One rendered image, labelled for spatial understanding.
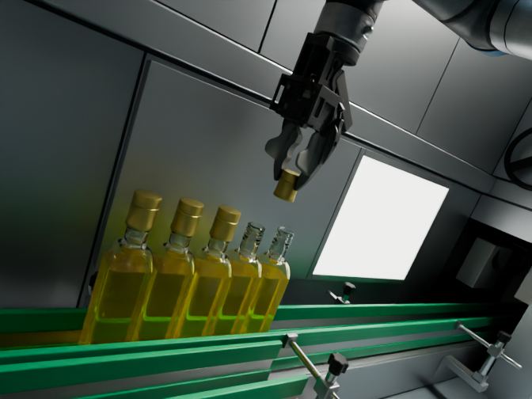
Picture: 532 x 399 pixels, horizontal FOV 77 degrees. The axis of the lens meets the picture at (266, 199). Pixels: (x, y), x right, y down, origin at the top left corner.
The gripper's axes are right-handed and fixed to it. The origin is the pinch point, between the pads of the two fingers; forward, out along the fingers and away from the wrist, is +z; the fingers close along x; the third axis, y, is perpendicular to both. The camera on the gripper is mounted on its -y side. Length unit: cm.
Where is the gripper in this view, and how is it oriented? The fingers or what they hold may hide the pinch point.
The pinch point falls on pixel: (290, 177)
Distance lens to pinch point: 53.9
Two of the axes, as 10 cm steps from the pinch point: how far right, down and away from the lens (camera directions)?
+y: -5.9, -0.4, -8.0
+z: -3.6, 9.1, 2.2
